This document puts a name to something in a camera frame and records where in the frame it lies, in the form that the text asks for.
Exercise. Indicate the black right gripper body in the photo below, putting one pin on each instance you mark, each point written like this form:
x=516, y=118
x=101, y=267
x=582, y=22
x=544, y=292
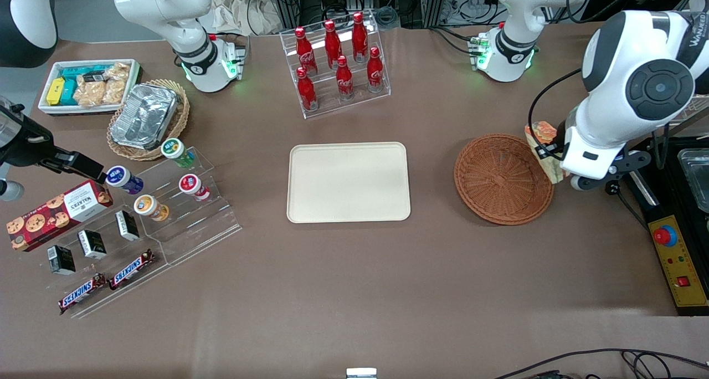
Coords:
x=27, y=144

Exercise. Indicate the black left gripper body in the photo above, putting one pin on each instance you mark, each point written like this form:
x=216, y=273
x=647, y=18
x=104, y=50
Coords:
x=560, y=133

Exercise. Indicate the triangular sandwich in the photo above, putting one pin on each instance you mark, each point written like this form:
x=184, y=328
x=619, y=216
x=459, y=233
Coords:
x=545, y=168

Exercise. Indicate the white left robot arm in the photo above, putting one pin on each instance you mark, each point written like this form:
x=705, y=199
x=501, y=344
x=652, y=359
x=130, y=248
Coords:
x=626, y=91

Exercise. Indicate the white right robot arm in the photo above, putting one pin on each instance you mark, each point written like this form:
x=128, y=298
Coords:
x=166, y=8

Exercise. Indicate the round brown wicker basket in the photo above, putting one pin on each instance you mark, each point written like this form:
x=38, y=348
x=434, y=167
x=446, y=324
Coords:
x=498, y=179

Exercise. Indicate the aluminium foil tray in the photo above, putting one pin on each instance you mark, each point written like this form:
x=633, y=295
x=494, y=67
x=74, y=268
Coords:
x=144, y=116

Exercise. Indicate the oval light wicker basket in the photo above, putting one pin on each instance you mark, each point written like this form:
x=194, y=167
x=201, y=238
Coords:
x=180, y=118

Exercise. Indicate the shiny metal tray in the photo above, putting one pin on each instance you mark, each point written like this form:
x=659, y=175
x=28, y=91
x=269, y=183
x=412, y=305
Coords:
x=697, y=179

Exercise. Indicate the beige rectangular tray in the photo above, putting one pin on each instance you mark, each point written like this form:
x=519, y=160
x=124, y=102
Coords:
x=349, y=182

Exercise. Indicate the white plastic snack bin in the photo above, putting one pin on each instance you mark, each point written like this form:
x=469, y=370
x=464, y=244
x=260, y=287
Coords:
x=47, y=108

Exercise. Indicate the blue lid purple cup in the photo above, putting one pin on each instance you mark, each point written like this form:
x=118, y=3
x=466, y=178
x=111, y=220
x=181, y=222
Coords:
x=122, y=178

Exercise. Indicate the red Walkers cookie box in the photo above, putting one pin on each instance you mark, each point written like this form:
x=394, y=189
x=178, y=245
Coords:
x=55, y=213

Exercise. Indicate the yellow snack box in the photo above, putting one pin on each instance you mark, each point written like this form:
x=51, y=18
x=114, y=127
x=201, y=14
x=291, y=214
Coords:
x=55, y=91

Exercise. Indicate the teal snack box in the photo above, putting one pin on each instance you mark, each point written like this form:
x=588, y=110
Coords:
x=77, y=71
x=68, y=93

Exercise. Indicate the clear bag of crackers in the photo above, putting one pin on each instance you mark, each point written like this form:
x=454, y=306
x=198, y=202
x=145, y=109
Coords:
x=119, y=71
x=90, y=95
x=114, y=91

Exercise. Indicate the small black carton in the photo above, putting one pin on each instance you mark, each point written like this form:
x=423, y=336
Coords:
x=92, y=245
x=127, y=225
x=61, y=260

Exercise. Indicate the orange cup with white lid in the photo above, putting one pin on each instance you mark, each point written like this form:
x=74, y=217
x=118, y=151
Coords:
x=148, y=206

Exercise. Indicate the green lid cup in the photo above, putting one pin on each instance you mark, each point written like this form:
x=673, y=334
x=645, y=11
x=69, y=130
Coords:
x=174, y=149

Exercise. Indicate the red lid cup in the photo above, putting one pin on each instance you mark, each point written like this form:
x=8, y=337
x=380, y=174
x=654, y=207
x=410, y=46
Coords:
x=191, y=185

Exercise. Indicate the Snickers bar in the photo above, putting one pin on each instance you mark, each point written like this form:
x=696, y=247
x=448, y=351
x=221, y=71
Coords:
x=132, y=269
x=82, y=293

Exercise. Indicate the yellow control box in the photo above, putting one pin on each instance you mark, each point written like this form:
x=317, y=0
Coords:
x=659, y=213

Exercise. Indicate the clear acrylic stepped stand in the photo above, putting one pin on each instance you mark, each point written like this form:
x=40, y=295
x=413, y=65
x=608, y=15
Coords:
x=188, y=229

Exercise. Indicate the red emergency stop button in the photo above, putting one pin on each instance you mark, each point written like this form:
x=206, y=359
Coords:
x=664, y=235

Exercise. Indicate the red cola bottle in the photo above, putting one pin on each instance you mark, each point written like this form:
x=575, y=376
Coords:
x=345, y=82
x=333, y=44
x=305, y=55
x=360, y=38
x=307, y=93
x=375, y=71

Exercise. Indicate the clear acrylic bottle rack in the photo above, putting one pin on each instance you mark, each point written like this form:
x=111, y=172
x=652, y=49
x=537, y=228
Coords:
x=327, y=106

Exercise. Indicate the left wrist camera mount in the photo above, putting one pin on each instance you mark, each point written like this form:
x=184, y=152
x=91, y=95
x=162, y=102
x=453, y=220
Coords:
x=626, y=163

